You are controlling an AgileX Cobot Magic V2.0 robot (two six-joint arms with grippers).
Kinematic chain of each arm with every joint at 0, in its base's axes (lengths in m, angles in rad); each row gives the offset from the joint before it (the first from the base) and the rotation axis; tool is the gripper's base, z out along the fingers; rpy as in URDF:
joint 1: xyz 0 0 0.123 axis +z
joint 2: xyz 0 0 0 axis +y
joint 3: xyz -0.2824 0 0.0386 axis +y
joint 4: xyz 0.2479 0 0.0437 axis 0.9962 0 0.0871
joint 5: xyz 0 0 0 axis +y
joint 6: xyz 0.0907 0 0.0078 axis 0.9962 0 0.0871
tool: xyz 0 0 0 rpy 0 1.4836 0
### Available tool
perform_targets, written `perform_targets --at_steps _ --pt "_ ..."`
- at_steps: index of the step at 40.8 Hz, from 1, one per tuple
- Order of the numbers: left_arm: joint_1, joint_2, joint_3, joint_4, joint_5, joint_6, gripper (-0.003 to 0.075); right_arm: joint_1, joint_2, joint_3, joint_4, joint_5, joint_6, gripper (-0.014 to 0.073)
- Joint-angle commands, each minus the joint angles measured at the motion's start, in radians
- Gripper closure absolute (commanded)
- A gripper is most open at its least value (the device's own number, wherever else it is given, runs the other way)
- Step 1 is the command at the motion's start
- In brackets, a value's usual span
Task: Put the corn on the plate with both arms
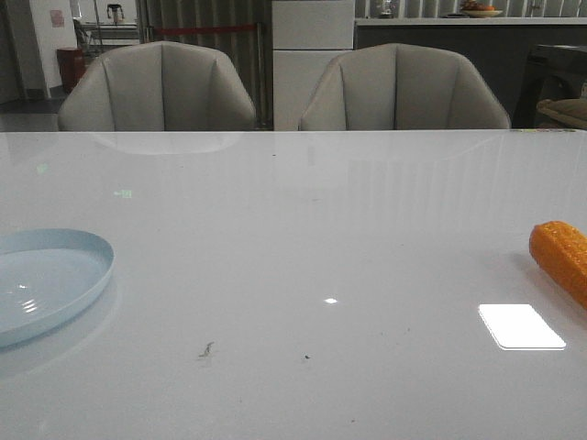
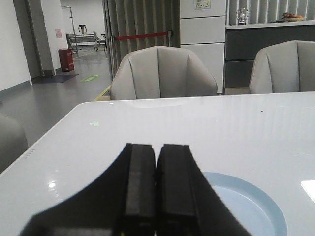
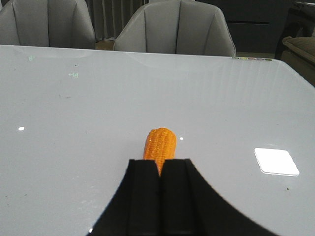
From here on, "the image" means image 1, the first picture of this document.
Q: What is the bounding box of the light blue round plate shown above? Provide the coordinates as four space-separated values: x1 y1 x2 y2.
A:
1 228 115 348

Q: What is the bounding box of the orange toy corn cob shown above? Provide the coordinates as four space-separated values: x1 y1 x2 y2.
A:
529 221 586 308

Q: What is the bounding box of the right beige upholstered chair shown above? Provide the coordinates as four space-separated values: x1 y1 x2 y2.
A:
298 43 510 131

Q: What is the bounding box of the beige upholstered chair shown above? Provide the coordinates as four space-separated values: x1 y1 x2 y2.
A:
298 43 510 131
58 41 256 132

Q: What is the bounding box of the white cabinet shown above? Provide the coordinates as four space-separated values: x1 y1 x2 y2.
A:
271 1 355 131

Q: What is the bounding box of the left beige upholstered chair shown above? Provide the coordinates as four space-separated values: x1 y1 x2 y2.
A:
58 41 256 132

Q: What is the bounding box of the red barrier belt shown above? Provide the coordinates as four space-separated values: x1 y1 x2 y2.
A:
153 23 258 36

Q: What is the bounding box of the grey counter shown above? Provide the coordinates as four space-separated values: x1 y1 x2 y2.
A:
354 17 586 128

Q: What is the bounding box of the red bin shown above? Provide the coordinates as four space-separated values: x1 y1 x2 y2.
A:
56 48 85 93

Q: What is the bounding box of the fruit bowl on counter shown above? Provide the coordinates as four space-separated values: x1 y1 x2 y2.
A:
460 1 503 18

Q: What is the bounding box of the tan cushion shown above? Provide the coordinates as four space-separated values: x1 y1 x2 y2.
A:
536 98 586 130

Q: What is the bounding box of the pink wall notice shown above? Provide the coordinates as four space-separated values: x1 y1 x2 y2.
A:
50 9 64 28

